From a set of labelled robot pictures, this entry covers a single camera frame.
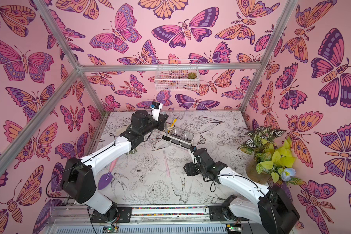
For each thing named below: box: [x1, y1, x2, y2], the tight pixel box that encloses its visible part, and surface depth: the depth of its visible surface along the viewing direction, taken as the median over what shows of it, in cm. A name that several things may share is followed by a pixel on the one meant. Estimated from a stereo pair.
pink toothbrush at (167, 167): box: [163, 150, 171, 178], surface depth 92 cm
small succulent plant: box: [186, 72, 197, 79], surface depth 94 cm
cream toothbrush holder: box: [160, 125, 195, 150], surface depth 99 cm
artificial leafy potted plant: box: [236, 125, 305, 186], surface depth 71 cm
